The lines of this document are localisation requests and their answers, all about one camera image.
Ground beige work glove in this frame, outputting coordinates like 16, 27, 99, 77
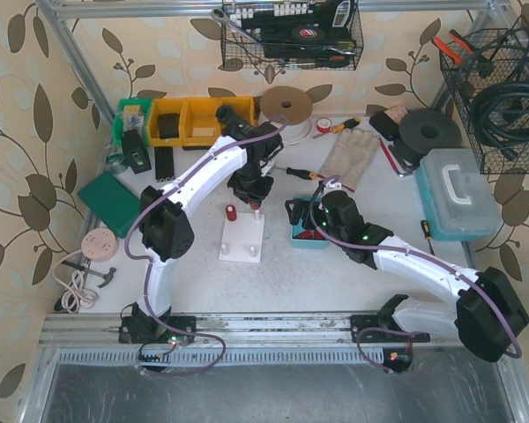
318, 128, 379, 192

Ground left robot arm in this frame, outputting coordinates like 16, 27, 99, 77
119, 117, 283, 344

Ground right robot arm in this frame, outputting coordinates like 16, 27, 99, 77
285, 190, 529, 362

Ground red spring in tray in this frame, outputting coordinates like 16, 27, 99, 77
295, 230, 325, 241

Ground teal spring tray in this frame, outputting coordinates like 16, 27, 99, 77
285, 196, 328, 249

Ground long black screwdriver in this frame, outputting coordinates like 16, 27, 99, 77
278, 167, 317, 181

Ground black pipe fitting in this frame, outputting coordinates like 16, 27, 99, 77
215, 105, 248, 134

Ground yellow bin middle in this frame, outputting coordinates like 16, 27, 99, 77
179, 97, 222, 148

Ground yellow bin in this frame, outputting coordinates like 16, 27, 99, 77
179, 97, 222, 148
147, 98, 187, 147
215, 97, 256, 147

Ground yellow bin right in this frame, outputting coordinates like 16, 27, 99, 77
215, 97, 256, 147

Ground yellow black screwdriver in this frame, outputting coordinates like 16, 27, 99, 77
312, 118, 361, 139

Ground red white tape roll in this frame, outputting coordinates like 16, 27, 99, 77
317, 117, 332, 134

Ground small yellow screwdriver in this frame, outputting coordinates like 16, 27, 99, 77
420, 220, 435, 255

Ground yellow bin left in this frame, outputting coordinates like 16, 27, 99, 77
147, 98, 187, 147

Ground black box in bin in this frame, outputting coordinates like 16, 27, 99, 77
157, 113, 180, 139

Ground black box with sponge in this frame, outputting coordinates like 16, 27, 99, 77
369, 104, 408, 141

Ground black meter device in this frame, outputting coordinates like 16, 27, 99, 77
122, 130, 152, 174

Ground clear teal toolbox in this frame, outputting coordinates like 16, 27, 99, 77
414, 148, 501, 241

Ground green bin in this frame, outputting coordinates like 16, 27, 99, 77
111, 98, 153, 146

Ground green notebook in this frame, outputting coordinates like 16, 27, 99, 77
78, 172, 140, 239

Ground glass jar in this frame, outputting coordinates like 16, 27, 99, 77
103, 145, 129, 174

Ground black tape roll in basket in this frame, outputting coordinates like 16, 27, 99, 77
291, 25, 325, 45

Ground hammer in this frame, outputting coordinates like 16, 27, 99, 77
61, 260, 116, 288

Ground silver wrench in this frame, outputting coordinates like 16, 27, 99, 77
211, 9, 261, 44

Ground orange pliers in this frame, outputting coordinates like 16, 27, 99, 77
431, 29, 475, 66

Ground white peg base plate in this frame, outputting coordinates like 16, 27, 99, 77
219, 210, 265, 263

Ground red handled hex key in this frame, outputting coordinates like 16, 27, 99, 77
377, 136, 417, 179

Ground white cable spool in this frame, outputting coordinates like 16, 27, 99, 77
258, 86, 313, 148

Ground black rail block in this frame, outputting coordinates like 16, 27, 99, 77
154, 147, 175, 182

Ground wire basket top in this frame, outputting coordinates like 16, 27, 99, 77
211, 1, 363, 75

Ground wire basket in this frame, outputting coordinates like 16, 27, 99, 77
211, 1, 363, 75
438, 26, 529, 174

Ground black hose coil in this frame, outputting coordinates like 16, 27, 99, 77
470, 77, 529, 151

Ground wire basket right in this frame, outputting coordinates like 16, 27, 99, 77
438, 26, 529, 174

